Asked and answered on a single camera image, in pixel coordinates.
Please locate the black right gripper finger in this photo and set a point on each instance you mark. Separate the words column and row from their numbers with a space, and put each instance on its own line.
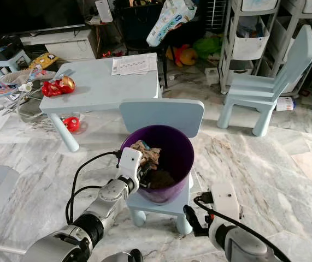
column 192, row 215

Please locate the brown paper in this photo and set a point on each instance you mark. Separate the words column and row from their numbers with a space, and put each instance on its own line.
column 150, row 152

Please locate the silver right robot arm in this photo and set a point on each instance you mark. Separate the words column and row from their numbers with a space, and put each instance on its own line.
column 248, row 248

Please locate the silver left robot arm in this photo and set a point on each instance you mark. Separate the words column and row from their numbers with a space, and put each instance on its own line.
column 106, row 199

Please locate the dark brown crumpled trash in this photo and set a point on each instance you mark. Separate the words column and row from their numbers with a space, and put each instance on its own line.
column 161, row 179

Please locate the purple plastic bin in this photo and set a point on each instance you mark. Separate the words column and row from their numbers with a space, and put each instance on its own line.
column 180, row 158

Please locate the light blue kids chair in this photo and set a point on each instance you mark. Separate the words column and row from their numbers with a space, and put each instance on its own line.
column 259, row 90
column 161, row 112

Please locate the red round toy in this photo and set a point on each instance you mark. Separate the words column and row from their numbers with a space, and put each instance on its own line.
column 71, row 124

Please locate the light blue kids table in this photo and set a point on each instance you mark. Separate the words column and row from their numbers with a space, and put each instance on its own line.
column 101, row 87

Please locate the printed paper sheet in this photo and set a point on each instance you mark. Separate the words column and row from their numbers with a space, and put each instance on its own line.
column 134, row 65

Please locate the white socket box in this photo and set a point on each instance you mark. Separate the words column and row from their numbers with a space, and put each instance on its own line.
column 212, row 75

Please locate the white floor pipe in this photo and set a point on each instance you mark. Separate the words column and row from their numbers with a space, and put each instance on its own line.
column 5, row 249

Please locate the red gold toy figure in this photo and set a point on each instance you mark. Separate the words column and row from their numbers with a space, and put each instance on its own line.
column 58, row 87

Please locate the grey-blue low table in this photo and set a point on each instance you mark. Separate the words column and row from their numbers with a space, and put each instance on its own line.
column 5, row 191

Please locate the yellow red plush toy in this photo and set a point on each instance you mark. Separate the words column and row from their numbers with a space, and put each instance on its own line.
column 184, row 55

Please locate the green plastic bag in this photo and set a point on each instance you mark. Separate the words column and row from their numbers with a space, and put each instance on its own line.
column 207, row 47

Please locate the black chair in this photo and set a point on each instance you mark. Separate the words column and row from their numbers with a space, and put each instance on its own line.
column 136, row 27

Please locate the white tv cabinet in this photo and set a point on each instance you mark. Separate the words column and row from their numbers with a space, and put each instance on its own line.
column 63, row 46

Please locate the yellow patterned pouch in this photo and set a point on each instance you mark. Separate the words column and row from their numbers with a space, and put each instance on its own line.
column 42, row 61

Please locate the white blue diaper pack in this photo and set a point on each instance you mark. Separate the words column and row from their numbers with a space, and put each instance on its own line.
column 169, row 22

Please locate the colourful baby bouncer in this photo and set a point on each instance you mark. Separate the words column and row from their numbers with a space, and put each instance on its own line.
column 8, row 87

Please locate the small light blue stool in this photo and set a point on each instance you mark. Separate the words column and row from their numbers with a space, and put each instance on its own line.
column 9, row 61

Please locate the black television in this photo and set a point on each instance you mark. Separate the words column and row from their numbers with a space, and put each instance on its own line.
column 30, row 13

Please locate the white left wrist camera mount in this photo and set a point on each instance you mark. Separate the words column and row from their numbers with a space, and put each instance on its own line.
column 129, row 165

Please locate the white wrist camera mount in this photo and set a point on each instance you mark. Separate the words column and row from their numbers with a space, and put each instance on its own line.
column 225, row 207
column 129, row 165

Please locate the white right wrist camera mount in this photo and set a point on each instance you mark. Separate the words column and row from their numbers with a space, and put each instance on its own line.
column 225, row 207

